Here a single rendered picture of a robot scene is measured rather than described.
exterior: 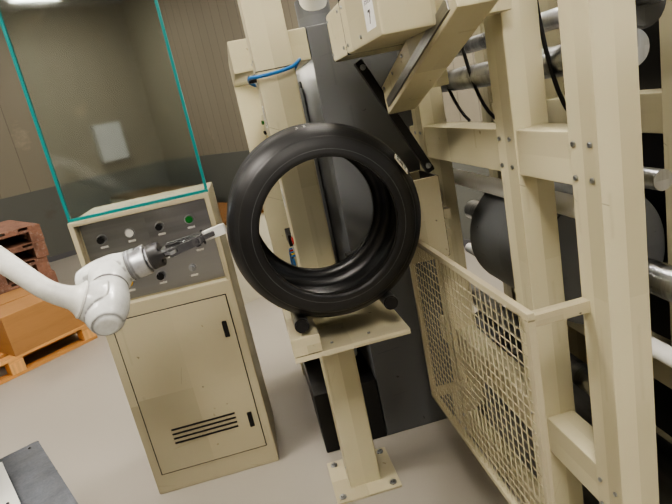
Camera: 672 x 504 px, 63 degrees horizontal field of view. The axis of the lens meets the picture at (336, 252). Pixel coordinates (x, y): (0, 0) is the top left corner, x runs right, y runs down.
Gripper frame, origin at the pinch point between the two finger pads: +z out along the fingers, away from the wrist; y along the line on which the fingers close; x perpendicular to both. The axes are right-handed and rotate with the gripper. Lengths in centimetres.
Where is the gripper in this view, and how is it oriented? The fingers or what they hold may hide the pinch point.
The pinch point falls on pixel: (214, 232)
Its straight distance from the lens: 164.9
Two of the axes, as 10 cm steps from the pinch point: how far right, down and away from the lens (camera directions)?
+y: -1.8, -2.3, 9.6
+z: 9.2, -3.8, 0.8
